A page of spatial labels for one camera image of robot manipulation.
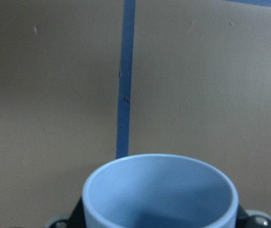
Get light blue cup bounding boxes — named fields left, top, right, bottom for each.
left=82, top=154, right=239, bottom=228

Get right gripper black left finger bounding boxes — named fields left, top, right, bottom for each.
left=44, top=197, right=87, bottom=228

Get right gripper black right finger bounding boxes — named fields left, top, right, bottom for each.
left=235, top=205, right=271, bottom=228

